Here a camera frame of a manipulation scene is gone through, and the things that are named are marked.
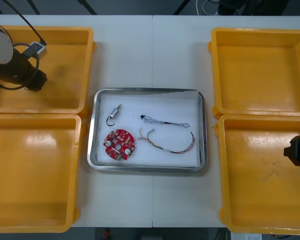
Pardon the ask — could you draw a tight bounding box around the yellow-orange plastic bin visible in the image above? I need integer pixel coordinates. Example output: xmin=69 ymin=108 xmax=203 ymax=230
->
xmin=207 ymin=27 xmax=300 ymax=120
xmin=0 ymin=24 xmax=98 ymax=118
xmin=214 ymin=114 xmax=300 ymax=236
xmin=0 ymin=113 xmax=87 ymax=233

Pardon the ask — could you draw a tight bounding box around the white cable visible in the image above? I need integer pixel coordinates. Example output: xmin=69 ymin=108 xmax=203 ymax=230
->
xmin=196 ymin=0 xmax=221 ymax=16

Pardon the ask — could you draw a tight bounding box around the red black green-yellow wire harness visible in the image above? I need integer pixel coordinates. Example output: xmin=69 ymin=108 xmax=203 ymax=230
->
xmin=138 ymin=127 xmax=196 ymax=155

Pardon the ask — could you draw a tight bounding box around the white sheet liner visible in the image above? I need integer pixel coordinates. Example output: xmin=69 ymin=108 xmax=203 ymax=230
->
xmin=94 ymin=91 xmax=201 ymax=167

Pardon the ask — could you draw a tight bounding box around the small metal solenoid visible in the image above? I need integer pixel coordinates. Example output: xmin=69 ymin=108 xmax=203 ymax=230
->
xmin=105 ymin=104 xmax=123 ymax=128

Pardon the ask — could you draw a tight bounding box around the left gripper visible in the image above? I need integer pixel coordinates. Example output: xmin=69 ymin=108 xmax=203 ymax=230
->
xmin=24 ymin=68 xmax=48 ymax=91

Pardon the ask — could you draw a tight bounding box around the steel tray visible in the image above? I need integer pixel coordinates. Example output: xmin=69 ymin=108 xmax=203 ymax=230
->
xmin=86 ymin=87 xmax=208 ymax=174

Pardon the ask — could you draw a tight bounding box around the blue-white twisted wire harness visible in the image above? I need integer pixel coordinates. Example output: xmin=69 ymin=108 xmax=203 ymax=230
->
xmin=139 ymin=114 xmax=191 ymax=128

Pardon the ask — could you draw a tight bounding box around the round red circuit board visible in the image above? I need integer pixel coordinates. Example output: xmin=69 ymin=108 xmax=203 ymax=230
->
xmin=104 ymin=128 xmax=136 ymax=161

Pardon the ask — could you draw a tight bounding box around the black stand leg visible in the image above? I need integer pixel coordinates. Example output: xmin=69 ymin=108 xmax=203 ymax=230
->
xmin=76 ymin=0 xmax=98 ymax=16
xmin=173 ymin=0 xmax=191 ymax=16

